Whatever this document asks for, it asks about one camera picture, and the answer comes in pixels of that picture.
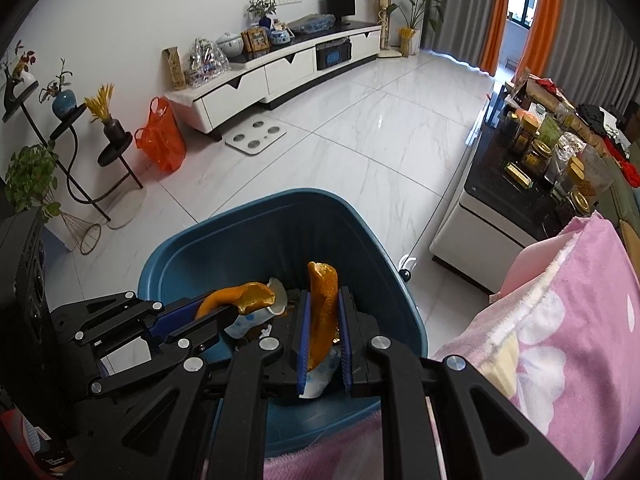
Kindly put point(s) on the black clothes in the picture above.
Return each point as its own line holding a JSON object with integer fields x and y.
{"x": 597, "y": 119}

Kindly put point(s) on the framed picture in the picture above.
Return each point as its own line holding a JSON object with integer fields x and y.
{"x": 255, "y": 40}

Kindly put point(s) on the clear wrapped gift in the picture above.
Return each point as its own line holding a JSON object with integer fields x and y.
{"x": 207, "y": 62}

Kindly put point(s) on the plant in blue-white vase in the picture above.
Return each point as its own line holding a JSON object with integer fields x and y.
{"x": 262, "y": 10}

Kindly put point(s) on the plant in blue pot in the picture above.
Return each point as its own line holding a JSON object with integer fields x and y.
{"x": 61, "y": 97}

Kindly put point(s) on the tall plant yellow vase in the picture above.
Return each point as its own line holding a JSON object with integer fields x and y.
{"x": 415, "y": 10}

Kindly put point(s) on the black box blue panel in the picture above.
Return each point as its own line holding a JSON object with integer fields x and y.
{"x": 333, "y": 53}

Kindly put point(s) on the cluster of glass jars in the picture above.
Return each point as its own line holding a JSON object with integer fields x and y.
{"x": 560, "y": 160}

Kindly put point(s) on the green potted plant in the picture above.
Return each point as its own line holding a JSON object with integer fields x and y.
{"x": 32, "y": 177}

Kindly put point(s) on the white paper cup blue pattern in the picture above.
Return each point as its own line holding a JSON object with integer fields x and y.
{"x": 255, "y": 317}

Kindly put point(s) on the yellow wheat in dark vase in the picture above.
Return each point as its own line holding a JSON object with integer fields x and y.
{"x": 107, "y": 115}

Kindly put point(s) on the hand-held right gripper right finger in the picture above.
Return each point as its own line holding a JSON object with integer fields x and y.
{"x": 345, "y": 345}

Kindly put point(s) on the orange curtain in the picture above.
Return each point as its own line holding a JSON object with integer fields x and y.
{"x": 542, "y": 20}
{"x": 495, "y": 15}

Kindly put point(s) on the blue white porcelain jar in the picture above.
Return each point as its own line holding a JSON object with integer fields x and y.
{"x": 281, "y": 36}

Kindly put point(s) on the white lidded jar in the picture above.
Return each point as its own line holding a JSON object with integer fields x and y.
{"x": 230, "y": 45}

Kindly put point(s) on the red clothes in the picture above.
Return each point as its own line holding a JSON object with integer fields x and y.
{"x": 625, "y": 160}

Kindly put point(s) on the gold box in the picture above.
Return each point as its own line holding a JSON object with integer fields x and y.
{"x": 518, "y": 175}

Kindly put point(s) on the clear plastic bag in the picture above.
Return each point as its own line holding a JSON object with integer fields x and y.
{"x": 312, "y": 24}

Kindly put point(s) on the black top coffee table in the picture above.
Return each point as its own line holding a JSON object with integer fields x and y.
{"x": 490, "y": 210}

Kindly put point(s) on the red flower plant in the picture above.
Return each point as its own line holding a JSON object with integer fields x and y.
{"x": 20, "y": 67}

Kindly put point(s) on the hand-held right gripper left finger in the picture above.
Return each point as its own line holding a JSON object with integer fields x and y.
{"x": 304, "y": 345}

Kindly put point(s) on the orange fruit peel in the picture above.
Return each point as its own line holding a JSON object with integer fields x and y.
{"x": 322, "y": 310}
{"x": 235, "y": 295}

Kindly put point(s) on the black plant stand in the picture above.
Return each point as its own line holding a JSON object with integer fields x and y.
{"x": 75, "y": 160}

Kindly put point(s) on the white TV cabinet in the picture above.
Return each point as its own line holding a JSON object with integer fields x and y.
{"x": 280, "y": 72}

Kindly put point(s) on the white bathroom scale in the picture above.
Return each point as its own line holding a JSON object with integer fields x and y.
{"x": 256, "y": 137}

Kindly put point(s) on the grey curtain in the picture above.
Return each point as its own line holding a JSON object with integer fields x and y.
{"x": 455, "y": 10}
{"x": 595, "y": 50}

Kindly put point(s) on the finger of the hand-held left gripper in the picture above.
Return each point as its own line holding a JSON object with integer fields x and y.
{"x": 200, "y": 332}
{"x": 125, "y": 310}

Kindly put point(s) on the black monitor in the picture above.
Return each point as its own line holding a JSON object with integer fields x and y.
{"x": 340, "y": 6}

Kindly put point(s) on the pink flower blanket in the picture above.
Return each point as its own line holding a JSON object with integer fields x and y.
{"x": 565, "y": 360}

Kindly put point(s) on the green sofa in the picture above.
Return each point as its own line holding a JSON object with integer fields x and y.
{"x": 620, "y": 210}

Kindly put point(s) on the blue plastic bin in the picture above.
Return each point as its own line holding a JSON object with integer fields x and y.
{"x": 260, "y": 240}

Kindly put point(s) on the orange plastic bag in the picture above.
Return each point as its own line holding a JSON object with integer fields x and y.
{"x": 162, "y": 140}

